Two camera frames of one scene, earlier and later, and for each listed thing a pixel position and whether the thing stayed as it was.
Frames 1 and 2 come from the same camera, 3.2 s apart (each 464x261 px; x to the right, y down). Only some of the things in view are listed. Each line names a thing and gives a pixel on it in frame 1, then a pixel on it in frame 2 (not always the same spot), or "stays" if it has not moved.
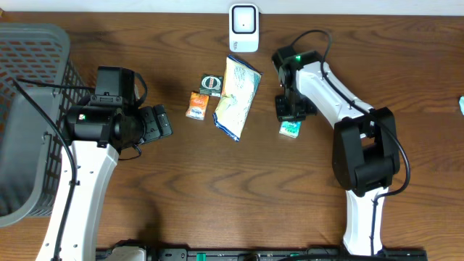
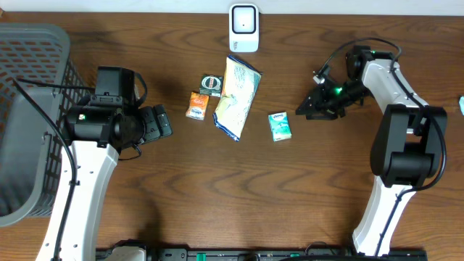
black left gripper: [152, 115] stays
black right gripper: [283, 114] → [320, 103]
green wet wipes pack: [461, 104] stays
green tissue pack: [291, 129] → [279, 126]
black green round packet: [211, 85] stays
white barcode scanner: [243, 27] stays
